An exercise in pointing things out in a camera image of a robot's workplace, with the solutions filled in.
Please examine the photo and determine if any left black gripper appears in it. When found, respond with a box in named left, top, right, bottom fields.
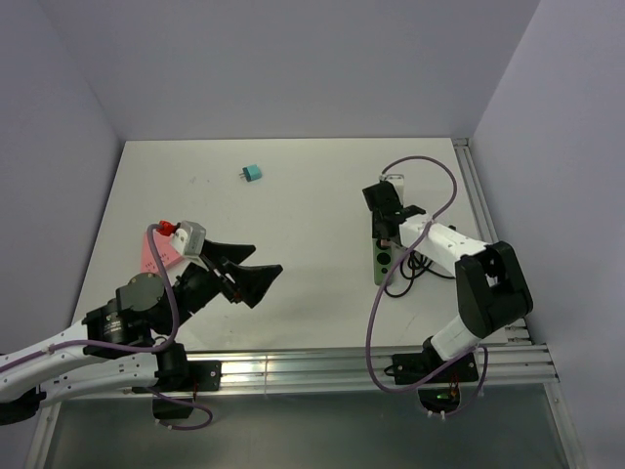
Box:
left=159, top=238, right=283, bottom=335

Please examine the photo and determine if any green power strip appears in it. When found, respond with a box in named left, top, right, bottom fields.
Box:
left=372, top=239, right=395, bottom=286

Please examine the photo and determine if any teal plug adapter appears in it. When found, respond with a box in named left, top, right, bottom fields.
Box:
left=239, top=164, right=262, bottom=183

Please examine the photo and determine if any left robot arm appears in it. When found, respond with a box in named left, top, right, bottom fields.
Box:
left=1, top=241, right=283, bottom=425

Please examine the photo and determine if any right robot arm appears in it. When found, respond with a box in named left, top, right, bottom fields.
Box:
left=363, top=181, right=533, bottom=381

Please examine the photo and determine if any pink triangular power strip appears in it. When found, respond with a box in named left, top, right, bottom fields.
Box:
left=139, top=231, right=185, bottom=273

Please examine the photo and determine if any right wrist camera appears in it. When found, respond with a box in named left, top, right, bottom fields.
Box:
left=379, top=174, right=405, bottom=199

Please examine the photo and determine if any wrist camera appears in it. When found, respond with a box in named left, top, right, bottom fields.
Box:
left=379, top=174, right=405, bottom=199
left=170, top=221, right=206, bottom=258

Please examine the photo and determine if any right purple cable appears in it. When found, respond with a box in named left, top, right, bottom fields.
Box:
left=365, top=155, right=489, bottom=421

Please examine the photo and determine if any purple cable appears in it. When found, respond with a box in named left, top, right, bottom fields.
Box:
left=365, top=155, right=489, bottom=421
left=0, top=222, right=214, bottom=431

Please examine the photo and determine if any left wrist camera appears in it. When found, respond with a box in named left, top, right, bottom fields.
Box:
left=170, top=221, right=206, bottom=258

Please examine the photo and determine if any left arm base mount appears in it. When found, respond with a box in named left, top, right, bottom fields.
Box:
left=131, top=361, right=222, bottom=430

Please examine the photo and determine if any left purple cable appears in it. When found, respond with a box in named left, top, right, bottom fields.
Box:
left=0, top=222, right=214, bottom=431

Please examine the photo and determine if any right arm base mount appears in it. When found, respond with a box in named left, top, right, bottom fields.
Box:
left=384, top=353, right=480, bottom=414

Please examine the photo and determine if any aluminium front rail frame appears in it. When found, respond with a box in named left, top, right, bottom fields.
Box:
left=25, top=343, right=587, bottom=468

